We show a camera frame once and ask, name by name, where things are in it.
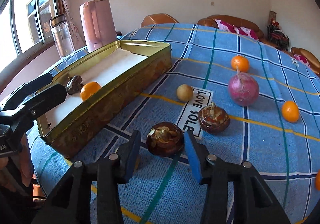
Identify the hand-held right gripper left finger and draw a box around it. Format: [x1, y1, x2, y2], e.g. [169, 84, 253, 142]
[32, 130, 142, 224]

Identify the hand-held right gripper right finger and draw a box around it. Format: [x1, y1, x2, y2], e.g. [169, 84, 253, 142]
[184, 131, 290, 224]

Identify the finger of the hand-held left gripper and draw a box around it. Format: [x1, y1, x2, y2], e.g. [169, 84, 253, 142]
[0, 73, 54, 112]
[0, 83, 67, 131]

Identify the brown water chestnut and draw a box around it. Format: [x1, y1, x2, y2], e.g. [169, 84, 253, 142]
[146, 122, 185, 158]
[198, 102, 231, 136]
[66, 75, 83, 95]

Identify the gold tin box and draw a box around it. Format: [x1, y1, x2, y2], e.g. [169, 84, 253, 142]
[36, 40, 172, 160]

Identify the purple-red radish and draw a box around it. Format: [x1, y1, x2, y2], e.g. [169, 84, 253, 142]
[228, 65, 260, 107]

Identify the person's left hand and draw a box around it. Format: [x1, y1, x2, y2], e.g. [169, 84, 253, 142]
[0, 135, 35, 192]

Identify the clear glass bottle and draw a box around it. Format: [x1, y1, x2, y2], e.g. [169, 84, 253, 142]
[50, 14, 78, 63]

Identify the blue plaid blanket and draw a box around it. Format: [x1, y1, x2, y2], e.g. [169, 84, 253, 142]
[26, 23, 320, 224]

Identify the window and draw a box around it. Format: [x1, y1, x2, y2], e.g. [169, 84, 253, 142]
[0, 0, 59, 70]

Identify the small tan potato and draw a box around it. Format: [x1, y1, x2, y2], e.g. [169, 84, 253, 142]
[176, 84, 194, 102]

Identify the white box liner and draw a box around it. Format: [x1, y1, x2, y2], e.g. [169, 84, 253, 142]
[46, 48, 148, 130]

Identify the pink kettle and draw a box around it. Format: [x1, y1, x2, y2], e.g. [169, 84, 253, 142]
[79, 0, 118, 53]

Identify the brown leather armchair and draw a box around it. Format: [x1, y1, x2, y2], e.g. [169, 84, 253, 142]
[140, 13, 179, 28]
[290, 47, 320, 76]

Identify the pink floral pillow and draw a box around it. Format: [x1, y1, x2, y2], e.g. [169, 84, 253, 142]
[294, 54, 312, 67]
[234, 27, 259, 40]
[215, 19, 237, 33]

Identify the brown leather sofa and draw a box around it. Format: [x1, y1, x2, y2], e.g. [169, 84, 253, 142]
[197, 15, 264, 40]

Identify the stack of dark chairs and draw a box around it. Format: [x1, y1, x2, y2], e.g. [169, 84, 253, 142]
[266, 11, 290, 51]

